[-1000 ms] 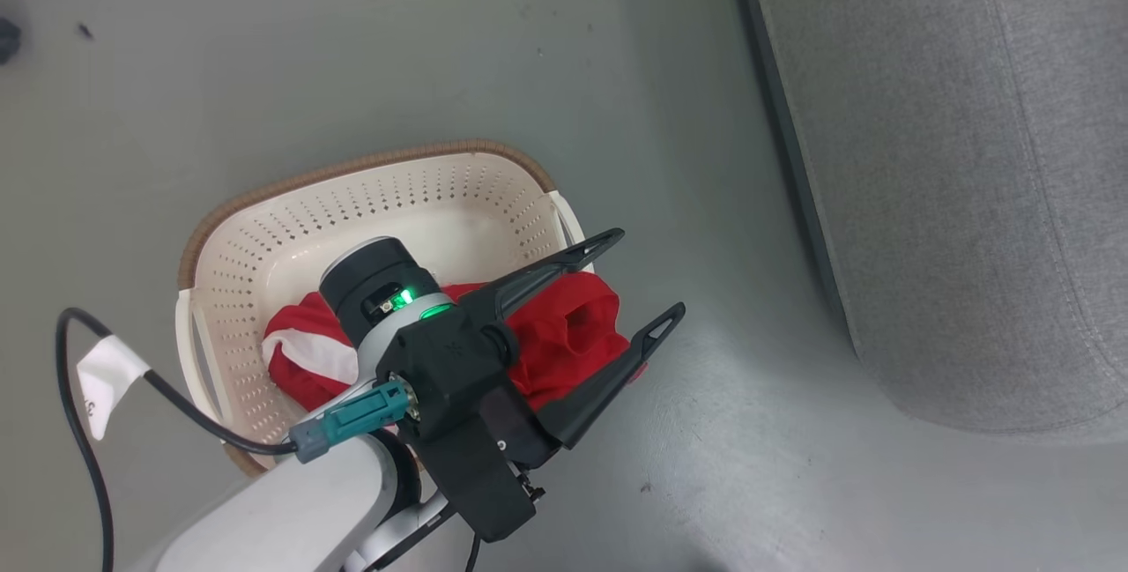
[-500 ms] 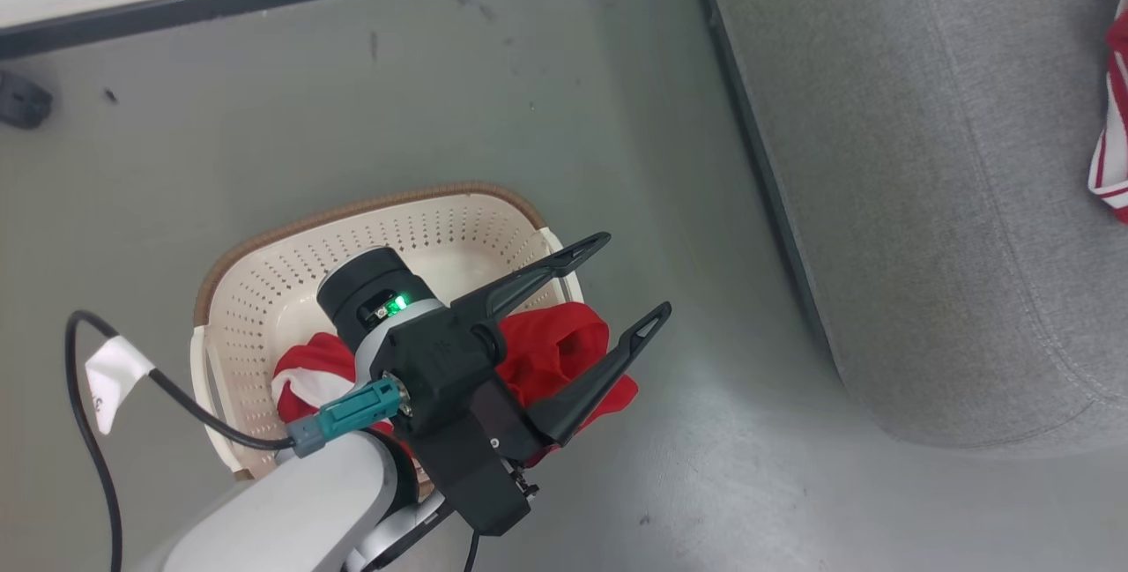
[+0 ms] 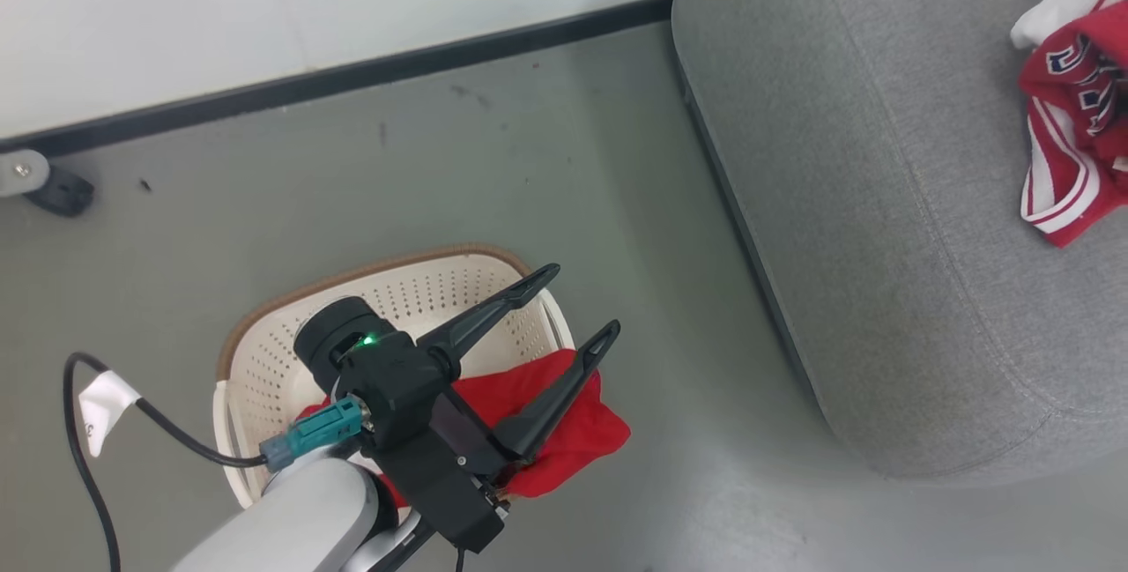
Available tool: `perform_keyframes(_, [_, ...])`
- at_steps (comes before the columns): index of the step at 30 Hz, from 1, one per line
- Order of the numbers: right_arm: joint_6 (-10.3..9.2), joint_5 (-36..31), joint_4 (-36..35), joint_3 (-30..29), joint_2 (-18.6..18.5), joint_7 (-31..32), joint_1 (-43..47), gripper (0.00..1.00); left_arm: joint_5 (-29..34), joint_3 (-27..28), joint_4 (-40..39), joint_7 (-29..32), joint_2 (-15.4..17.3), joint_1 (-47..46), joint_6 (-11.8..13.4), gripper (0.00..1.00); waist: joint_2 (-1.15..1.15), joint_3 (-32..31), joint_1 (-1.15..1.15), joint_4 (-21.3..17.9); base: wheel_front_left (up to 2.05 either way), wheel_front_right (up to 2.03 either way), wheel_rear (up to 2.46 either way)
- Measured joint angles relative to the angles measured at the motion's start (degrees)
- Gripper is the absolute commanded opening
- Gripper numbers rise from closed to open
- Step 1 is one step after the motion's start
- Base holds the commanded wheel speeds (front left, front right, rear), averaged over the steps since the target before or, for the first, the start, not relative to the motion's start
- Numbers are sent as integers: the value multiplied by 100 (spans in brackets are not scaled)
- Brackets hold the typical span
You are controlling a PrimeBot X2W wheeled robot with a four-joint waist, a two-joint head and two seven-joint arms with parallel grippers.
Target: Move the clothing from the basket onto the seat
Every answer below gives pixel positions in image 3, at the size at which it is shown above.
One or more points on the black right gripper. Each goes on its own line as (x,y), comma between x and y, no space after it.
(414,431)

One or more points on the red cloth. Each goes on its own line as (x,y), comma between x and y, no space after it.
(577,435)

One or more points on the red and white sports jersey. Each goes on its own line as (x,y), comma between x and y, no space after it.
(1071,140)

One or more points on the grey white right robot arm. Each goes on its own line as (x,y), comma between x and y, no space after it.
(300,519)

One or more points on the grey fabric sofa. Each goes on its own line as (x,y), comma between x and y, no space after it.
(881,202)

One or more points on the cream perforated laundry basket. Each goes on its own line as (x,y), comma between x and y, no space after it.
(264,369)

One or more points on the black baseboard strip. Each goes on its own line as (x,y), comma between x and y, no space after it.
(352,74)

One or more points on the black cylindrical wrist camera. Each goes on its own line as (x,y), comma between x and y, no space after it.
(324,330)

